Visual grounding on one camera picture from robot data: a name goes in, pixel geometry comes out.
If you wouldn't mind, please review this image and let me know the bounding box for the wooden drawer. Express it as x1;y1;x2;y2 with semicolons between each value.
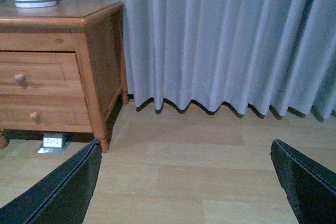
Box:
1;51;85;99
1;95;92;133

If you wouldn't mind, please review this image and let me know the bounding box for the grey curtain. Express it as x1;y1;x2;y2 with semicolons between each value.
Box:
0;0;336;123

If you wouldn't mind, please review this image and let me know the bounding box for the white floor power socket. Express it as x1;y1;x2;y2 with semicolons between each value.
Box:
37;132;69;154

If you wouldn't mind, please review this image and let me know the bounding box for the wooden nightstand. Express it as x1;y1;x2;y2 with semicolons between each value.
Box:
1;1;128;152

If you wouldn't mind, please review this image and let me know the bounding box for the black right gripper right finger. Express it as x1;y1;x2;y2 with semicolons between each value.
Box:
270;139;335;223

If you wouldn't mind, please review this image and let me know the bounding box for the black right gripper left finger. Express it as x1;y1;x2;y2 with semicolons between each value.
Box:
1;139;102;223

